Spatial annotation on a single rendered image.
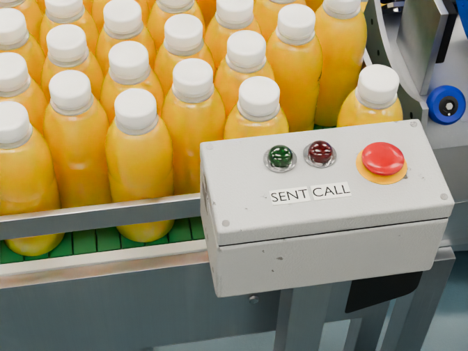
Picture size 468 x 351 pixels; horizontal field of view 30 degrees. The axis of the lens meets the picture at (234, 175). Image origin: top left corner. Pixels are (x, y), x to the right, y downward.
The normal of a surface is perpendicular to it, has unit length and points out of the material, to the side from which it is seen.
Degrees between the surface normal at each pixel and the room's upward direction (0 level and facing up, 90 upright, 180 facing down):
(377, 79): 0
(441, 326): 0
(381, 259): 90
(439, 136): 52
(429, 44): 90
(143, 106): 0
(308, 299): 90
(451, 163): 71
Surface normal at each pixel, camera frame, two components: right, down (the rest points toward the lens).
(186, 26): 0.03, -0.65
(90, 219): 0.17, 0.76
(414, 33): -0.99, 0.11
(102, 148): 0.84, 0.43
